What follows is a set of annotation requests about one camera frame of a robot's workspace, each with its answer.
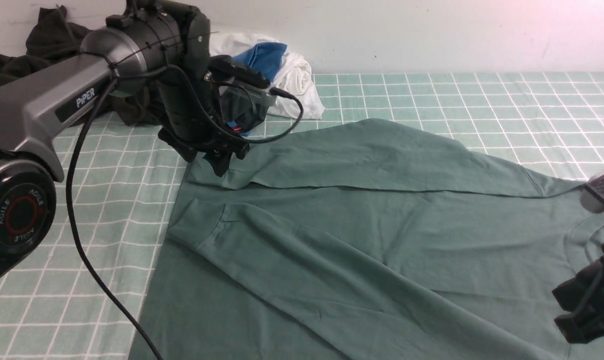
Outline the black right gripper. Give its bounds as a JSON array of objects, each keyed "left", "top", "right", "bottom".
[{"left": 552, "top": 243, "right": 604, "bottom": 344}]

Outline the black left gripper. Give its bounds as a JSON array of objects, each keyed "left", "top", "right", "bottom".
[{"left": 156, "top": 75, "right": 250, "bottom": 178}]

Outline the green long-sleeve top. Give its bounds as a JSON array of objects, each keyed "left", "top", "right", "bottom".
[{"left": 139, "top": 119, "right": 604, "bottom": 360}]

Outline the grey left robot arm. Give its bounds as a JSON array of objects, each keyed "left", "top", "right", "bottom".
[{"left": 0, "top": 0, "right": 248, "bottom": 278}]

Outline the dark grey crumpled garment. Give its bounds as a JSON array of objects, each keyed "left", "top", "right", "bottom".
[{"left": 219, "top": 86, "right": 271, "bottom": 136}]

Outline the white crumpled garment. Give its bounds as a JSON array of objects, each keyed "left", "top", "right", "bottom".
[{"left": 209, "top": 32, "right": 325, "bottom": 120}]

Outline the blue garment with red tag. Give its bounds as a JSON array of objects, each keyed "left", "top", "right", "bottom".
[{"left": 227, "top": 42, "right": 288, "bottom": 137}]

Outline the green checkered tablecloth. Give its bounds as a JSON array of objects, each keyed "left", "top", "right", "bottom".
[{"left": 0, "top": 73, "right": 604, "bottom": 360}]

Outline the dark olive crumpled garment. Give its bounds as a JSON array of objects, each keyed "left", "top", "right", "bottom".
[{"left": 0, "top": 6, "right": 161, "bottom": 126}]

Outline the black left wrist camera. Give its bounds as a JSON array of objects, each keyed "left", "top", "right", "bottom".
[{"left": 207, "top": 55, "right": 296, "bottom": 100}]

